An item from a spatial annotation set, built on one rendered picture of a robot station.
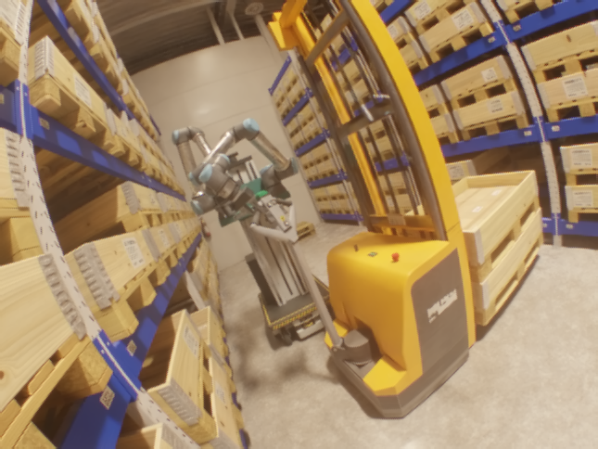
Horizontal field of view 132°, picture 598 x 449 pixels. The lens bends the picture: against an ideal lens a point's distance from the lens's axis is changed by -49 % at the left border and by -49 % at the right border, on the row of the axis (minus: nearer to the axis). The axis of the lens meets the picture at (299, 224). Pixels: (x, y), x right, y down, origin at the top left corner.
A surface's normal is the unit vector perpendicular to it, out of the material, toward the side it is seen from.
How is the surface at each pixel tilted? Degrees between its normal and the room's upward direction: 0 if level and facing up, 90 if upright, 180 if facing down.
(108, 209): 90
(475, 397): 0
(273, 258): 90
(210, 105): 90
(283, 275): 90
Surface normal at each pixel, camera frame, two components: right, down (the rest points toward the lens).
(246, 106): 0.33, 0.04
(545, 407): -0.38, -0.91
